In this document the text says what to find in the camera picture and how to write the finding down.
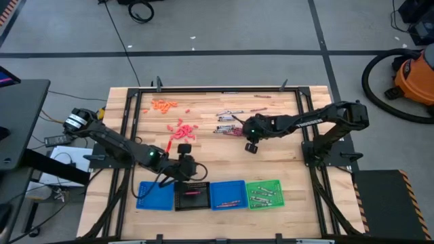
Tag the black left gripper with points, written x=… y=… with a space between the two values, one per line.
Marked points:
x=184 y=167

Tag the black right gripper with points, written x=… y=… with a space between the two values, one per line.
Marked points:
x=257 y=135

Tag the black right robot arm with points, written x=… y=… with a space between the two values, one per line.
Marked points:
x=352 y=113

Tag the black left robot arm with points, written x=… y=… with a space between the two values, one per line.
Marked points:
x=112 y=142

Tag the blue plastic basket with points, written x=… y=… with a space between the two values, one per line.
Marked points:
x=151 y=201
x=229 y=189

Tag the black plastic basket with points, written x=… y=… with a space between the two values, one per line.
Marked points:
x=192 y=201

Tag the red tag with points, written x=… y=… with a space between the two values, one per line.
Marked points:
x=167 y=146

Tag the green plastic basket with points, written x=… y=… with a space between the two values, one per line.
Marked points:
x=278 y=200

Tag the white paper sheet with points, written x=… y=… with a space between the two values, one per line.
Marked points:
x=68 y=156

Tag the bunch of keys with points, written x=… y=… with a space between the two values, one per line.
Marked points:
x=59 y=194

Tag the black power adapter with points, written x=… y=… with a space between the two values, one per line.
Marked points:
x=59 y=140

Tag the orange shop vacuum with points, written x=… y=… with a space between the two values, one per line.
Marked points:
x=415 y=81
x=369 y=91

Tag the black mat hazard stripe edge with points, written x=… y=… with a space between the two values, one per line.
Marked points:
x=386 y=203

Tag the black desk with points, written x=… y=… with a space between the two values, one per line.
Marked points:
x=23 y=118

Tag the computer monitor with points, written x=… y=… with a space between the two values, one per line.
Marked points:
x=6 y=77

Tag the black equipment case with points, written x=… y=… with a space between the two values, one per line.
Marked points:
x=420 y=20

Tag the hazard striped floor mat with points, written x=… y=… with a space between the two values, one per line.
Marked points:
x=6 y=11

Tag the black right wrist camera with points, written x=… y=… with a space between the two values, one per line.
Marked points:
x=251 y=147

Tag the black frame clamp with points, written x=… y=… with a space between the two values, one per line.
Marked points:
x=158 y=83
x=278 y=238
x=158 y=238
x=283 y=84

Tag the black aluminium table frame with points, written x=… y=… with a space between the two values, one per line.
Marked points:
x=217 y=90

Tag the white bracket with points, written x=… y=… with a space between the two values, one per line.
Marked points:
x=127 y=242
x=315 y=242

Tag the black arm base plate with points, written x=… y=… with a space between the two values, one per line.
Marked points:
x=98 y=163
x=339 y=152

